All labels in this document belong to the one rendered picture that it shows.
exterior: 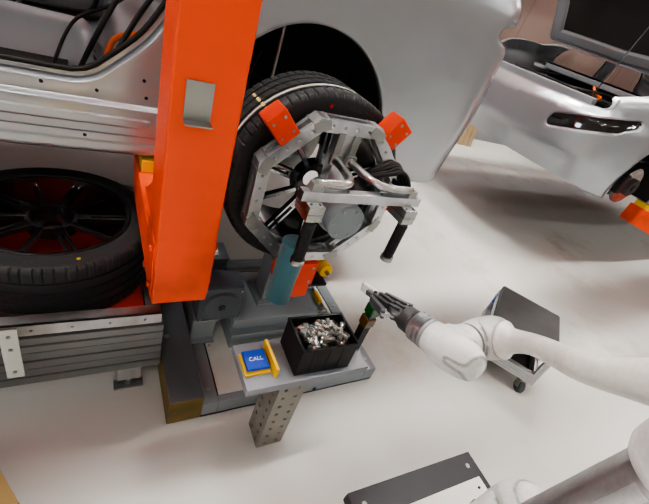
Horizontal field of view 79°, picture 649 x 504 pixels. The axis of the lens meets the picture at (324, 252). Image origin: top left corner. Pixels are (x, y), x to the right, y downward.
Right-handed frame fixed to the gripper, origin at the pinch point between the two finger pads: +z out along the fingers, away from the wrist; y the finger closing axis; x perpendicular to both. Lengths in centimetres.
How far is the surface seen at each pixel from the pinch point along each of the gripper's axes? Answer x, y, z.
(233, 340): 45, 23, 48
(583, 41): -146, -352, 144
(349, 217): -21.0, 4.9, 11.1
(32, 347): 30, 89, 44
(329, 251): -0.1, -5.4, 31.3
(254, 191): -24.4, 30.3, 27.4
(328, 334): 13.6, 13.2, 0.1
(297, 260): -9.2, 23.6, 8.1
